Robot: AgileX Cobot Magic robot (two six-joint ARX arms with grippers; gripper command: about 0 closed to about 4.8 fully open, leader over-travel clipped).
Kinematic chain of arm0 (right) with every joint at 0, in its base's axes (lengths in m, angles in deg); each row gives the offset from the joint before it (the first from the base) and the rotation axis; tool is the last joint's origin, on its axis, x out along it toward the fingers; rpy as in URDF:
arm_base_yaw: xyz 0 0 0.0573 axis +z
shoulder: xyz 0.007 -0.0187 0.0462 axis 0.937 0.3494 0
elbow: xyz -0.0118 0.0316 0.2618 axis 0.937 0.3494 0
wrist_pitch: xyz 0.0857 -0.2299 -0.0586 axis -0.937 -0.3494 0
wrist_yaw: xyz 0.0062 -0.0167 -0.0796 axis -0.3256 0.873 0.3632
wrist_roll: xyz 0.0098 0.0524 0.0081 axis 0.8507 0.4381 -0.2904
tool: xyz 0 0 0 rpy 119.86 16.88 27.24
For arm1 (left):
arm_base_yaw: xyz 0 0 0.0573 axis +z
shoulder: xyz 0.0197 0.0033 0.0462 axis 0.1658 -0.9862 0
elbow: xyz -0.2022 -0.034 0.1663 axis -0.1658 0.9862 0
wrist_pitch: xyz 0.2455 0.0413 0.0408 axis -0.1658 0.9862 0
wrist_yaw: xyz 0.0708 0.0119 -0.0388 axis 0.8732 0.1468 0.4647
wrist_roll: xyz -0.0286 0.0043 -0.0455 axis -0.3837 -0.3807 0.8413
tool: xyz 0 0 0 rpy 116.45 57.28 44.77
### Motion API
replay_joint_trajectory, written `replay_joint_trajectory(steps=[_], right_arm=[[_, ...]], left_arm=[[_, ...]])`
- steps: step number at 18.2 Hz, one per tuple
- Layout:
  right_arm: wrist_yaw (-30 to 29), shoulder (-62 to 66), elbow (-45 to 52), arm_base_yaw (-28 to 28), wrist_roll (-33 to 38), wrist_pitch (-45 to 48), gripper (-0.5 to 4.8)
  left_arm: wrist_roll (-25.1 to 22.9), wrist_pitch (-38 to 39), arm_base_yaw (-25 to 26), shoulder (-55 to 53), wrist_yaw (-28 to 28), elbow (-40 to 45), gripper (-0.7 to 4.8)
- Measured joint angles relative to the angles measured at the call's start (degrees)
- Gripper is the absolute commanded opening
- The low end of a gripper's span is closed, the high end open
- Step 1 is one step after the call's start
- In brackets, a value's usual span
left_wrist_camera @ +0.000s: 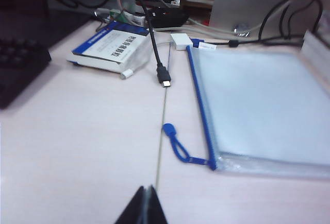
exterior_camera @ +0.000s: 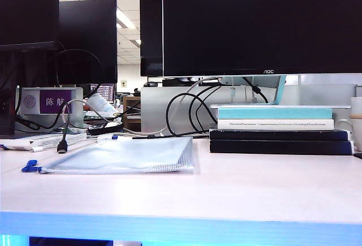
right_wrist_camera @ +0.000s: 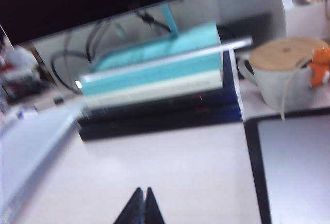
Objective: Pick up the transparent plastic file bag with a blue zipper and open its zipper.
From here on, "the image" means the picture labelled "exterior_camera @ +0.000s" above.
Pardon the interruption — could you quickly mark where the teal book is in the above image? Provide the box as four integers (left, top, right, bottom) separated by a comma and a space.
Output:
217, 107, 334, 120

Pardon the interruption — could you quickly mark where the small distant lit screen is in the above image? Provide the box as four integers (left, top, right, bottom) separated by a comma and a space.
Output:
90, 83, 116, 107

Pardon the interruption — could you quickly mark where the wooden shelf box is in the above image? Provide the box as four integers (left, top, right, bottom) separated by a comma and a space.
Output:
122, 95, 142, 132

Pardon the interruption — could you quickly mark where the black cable with ferrite bead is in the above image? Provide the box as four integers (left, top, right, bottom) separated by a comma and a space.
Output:
242, 76, 269, 104

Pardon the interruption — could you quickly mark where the white mug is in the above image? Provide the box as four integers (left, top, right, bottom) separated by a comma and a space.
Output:
338, 96, 362, 145

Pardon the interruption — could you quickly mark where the large black AOC monitor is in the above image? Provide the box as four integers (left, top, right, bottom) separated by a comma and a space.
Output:
162, 0, 362, 77

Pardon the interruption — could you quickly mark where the thin black book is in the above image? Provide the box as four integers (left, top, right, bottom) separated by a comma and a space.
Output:
209, 129, 353, 142

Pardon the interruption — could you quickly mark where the black looped cable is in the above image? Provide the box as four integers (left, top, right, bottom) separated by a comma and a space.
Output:
188, 85, 224, 133
165, 83, 224, 138

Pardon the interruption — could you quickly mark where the black USB cable plug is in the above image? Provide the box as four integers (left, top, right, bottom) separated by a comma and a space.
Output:
15, 100, 71, 155

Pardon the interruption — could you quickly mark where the long white grey cable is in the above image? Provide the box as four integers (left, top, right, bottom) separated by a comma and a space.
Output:
63, 76, 224, 138

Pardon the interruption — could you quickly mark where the black flat device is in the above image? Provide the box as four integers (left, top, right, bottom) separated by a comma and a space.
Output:
162, 77, 200, 87

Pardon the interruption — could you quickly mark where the white adapter with blue connector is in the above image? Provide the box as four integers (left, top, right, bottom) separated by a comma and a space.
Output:
96, 133, 119, 143

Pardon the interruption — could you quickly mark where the silver monitor stand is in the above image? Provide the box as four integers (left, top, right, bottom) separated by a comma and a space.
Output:
209, 74, 352, 109

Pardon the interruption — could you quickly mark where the silver nameplate with purple sign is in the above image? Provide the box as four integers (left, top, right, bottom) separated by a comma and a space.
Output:
19, 87, 84, 130

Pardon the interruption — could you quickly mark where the thick black book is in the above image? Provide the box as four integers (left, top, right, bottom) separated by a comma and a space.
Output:
209, 140, 356, 156

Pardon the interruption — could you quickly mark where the folded white paper booklet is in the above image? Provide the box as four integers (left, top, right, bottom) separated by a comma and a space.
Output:
0, 132, 88, 152

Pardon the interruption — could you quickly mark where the white book with printed spine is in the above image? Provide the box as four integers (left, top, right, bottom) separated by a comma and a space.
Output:
217, 118, 335, 131

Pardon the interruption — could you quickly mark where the white cylindrical bottle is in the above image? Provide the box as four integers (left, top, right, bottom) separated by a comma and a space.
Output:
85, 93, 121, 116

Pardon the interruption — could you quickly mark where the white hanging connector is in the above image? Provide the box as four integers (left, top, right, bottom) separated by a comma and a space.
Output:
230, 77, 237, 103

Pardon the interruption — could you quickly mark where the black monitor rear side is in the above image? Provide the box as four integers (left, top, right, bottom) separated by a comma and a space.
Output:
58, 0, 118, 85

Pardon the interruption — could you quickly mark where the narrow black monitor glossy bezel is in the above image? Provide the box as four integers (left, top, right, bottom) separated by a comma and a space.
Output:
139, 0, 164, 77

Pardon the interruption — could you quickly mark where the transparent file bag blue zipper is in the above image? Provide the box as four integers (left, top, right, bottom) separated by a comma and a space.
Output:
21, 136, 196, 175

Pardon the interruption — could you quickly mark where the black monitor with button row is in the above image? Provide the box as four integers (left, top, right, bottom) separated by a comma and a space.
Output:
0, 0, 60, 52

